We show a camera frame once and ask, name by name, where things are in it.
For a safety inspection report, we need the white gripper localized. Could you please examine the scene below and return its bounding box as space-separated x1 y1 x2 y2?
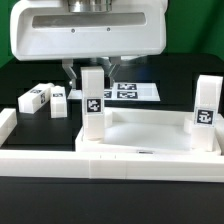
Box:
10 0 166 90

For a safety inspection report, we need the white desk tabletop panel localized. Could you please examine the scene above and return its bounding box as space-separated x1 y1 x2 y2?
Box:
75 108 221 156

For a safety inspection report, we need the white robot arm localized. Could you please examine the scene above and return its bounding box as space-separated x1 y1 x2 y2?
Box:
10 0 168 82

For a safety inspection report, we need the white marker sheet with tags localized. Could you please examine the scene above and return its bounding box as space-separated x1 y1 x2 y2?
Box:
68 82 160 102

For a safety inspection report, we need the white U-shaped obstacle fence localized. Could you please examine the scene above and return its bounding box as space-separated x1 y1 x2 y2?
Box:
0 115 224 182

